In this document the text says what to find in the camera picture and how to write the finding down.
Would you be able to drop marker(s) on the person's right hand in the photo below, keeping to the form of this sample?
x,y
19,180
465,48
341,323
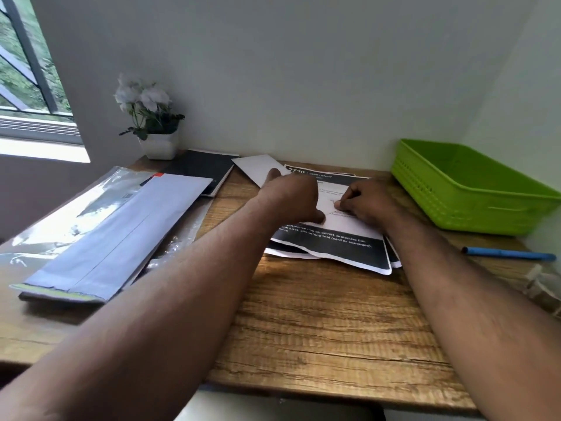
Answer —
x,y
370,203

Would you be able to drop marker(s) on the person's left hand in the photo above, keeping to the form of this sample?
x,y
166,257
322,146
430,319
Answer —
x,y
291,197

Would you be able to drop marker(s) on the white paper envelope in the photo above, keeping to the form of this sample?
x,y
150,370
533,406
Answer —
x,y
256,168

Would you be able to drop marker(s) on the black white printed paper sheet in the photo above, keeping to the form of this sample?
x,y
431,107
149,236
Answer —
x,y
285,249
342,252

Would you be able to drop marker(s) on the green plastic basket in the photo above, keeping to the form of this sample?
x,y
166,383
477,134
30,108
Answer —
x,y
473,192

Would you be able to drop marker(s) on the stack of white envelopes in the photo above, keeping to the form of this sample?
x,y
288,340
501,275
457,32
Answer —
x,y
118,232

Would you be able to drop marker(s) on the patterned tape roll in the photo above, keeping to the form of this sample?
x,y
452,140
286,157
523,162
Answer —
x,y
545,289

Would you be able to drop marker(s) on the person's left forearm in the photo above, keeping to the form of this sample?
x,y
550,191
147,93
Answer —
x,y
153,311

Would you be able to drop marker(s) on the person's right forearm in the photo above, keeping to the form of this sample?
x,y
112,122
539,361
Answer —
x,y
473,311

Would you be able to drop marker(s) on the black notebook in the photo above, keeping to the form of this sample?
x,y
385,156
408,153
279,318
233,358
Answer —
x,y
201,164

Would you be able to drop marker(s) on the white flower plant in pot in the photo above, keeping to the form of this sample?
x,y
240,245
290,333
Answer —
x,y
160,146

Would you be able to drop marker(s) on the blue pen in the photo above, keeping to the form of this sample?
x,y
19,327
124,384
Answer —
x,y
504,253

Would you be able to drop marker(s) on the clear plastic wrapper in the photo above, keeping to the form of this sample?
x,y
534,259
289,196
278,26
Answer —
x,y
57,223

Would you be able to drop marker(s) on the grey window frame rail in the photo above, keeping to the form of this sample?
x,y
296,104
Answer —
x,y
39,129

